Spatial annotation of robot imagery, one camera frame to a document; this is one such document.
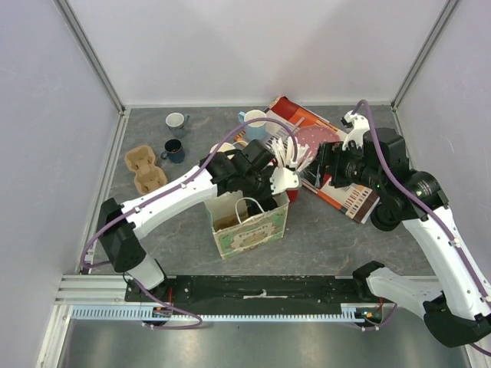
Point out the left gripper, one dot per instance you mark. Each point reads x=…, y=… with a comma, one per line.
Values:
x=268, y=193

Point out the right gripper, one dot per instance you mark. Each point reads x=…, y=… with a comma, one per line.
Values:
x=327, y=165

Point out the green paper gift bag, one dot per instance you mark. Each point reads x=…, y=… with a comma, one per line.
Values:
x=252, y=230

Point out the single cardboard cup carrier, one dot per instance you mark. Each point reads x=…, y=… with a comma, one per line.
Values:
x=148, y=176

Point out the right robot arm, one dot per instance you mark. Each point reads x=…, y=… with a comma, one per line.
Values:
x=457, y=312

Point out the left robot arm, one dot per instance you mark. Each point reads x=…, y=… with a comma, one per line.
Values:
x=250, y=171

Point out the red cup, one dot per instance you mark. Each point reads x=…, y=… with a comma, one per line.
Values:
x=292, y=194

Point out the pink polka dot plate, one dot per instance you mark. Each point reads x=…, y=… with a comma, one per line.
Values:
x=314, y=135

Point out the white stir sticks bundle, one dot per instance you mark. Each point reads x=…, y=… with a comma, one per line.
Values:
x=291, y=155

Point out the light blue ceramic mug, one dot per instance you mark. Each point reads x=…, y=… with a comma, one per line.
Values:
x=256, y=130

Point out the stack of black lids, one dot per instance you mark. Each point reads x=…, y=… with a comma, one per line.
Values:
x=383, y=219

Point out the colourful magazine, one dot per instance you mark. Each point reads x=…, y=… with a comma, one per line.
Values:
x=355, y=201

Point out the dark blue ceramic mug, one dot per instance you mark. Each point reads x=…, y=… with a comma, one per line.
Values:
x=173, y=151

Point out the white grey ceramic mug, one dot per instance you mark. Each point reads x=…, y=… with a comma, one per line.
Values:
x=176, y=123

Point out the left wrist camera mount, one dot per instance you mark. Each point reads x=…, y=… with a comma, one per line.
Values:
x=284, y=179

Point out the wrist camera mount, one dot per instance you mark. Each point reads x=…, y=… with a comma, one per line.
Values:
x=284, y=179
x=358, y=125

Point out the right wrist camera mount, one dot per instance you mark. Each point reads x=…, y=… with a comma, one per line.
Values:
x=358, y=125

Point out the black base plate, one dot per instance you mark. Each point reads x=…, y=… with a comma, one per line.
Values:
x=182, y=289

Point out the aluminium frame rail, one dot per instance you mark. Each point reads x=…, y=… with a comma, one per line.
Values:
x=77, y=30

